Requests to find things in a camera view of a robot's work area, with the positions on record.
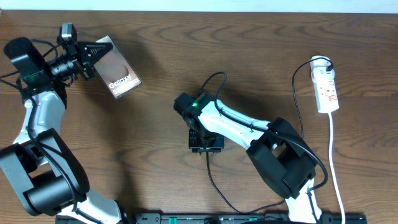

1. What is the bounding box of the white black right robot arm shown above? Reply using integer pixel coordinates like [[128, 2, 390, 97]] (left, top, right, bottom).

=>
[[174, 93, 322, 223]]

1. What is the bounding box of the white power strip cord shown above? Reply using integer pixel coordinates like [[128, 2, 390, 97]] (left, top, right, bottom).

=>
[[327, 112, 346, 224]]

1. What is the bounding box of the black USB charging cable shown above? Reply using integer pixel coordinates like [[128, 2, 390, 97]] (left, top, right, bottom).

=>
[[205, 60, 334, 215]]

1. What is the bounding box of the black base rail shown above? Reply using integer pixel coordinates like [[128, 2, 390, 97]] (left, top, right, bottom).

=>
[[55, 213, 368, 224]]

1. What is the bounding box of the Galaxy S25 Ultra smartphone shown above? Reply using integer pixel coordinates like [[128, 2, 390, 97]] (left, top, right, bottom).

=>
[[95, 35, 142, 99]]

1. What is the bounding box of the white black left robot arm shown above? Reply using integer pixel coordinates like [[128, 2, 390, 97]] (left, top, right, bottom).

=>
[[1, 37, 134, 223]]

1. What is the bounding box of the white USB charger adapter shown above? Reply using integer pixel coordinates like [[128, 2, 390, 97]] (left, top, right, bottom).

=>
[[310, 55, 333, 72]]

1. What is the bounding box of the white power strip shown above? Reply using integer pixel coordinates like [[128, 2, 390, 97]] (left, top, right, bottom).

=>
[[311, 68, 339, 114]]

